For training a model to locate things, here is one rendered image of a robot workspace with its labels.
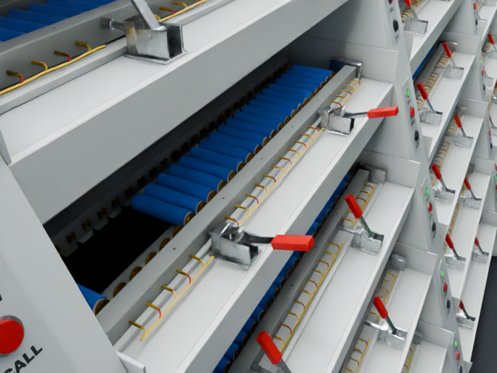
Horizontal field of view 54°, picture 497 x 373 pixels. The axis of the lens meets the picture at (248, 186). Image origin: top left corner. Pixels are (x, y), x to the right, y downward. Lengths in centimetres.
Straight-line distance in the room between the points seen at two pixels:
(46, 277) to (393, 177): 68
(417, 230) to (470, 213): 55
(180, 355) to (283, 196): 21
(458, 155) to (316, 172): 83
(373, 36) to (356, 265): 34
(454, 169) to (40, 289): 112
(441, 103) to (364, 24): 45
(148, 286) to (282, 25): 29
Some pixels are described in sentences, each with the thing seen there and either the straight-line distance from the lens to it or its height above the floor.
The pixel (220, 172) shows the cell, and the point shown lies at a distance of 53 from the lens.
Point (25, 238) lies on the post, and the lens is 28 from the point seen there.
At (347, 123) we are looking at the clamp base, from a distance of 64.
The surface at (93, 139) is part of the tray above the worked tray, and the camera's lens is 31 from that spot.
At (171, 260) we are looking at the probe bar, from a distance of 42.
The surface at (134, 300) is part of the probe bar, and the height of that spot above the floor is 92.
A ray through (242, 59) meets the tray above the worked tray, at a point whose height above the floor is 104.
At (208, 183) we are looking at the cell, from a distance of 52.
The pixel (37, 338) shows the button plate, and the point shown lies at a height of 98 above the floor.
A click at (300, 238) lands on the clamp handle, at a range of 41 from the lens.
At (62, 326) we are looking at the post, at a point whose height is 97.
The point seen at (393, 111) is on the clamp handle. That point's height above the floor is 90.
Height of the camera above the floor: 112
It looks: 24 degrees down
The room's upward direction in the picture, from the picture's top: 20 degrees counter-clockwise
